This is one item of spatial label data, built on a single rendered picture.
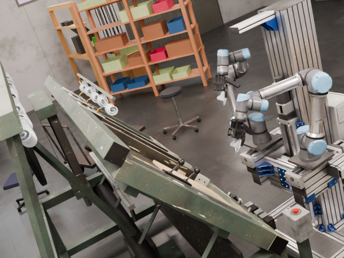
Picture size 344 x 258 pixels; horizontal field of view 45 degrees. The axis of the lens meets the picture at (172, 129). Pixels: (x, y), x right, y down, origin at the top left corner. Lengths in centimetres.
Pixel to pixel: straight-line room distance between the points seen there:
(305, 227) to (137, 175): 119
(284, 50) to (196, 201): 127
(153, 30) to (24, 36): 396
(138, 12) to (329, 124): 555
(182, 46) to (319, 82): 571
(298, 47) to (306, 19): 19
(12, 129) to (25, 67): 926
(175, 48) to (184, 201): 620
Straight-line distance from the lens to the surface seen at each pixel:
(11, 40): 1100
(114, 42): 855
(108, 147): 194
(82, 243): 458
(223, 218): 235
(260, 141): 331
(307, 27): 300
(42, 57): 1115
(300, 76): 274
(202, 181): 323
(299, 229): 272
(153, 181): 206
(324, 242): 358
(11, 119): 183
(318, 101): 269
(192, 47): 808
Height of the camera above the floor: 259
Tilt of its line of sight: 23 degrees down
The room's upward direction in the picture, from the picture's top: 19 degrees counter-clockwise
